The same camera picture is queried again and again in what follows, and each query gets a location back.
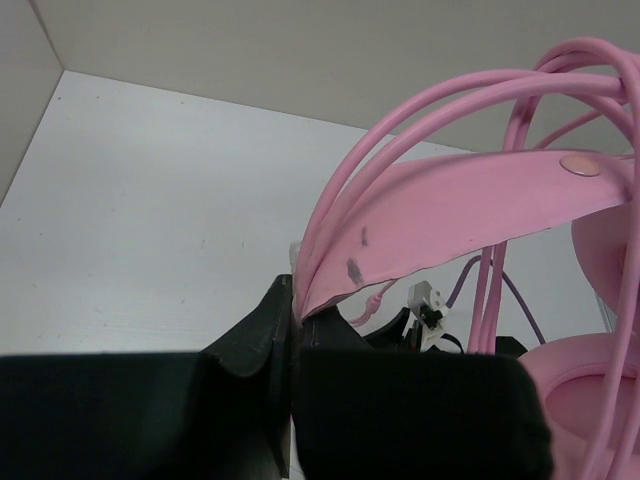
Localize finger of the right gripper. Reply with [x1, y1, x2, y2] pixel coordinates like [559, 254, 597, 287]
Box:
[364, 307, 411, 351]

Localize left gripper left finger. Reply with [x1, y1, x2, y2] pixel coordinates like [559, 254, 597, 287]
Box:
[1, 275, 292, 479]

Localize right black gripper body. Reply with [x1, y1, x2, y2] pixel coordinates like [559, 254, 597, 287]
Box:
[439, 333, 528, 358]

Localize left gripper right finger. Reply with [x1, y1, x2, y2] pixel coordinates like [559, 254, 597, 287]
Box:
[294, 308, 554, 479]

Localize pink headphones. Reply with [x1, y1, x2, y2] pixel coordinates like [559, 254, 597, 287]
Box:
[287, 64, 640, 480]

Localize pink headphone cable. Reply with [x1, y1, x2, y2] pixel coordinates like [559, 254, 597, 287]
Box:
[349, 36, 640, 480]

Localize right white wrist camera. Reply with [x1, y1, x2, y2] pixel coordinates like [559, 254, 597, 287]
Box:
[408, 281, 449, 352]

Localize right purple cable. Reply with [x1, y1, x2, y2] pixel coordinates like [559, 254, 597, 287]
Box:
[447, 255, 547, 346]

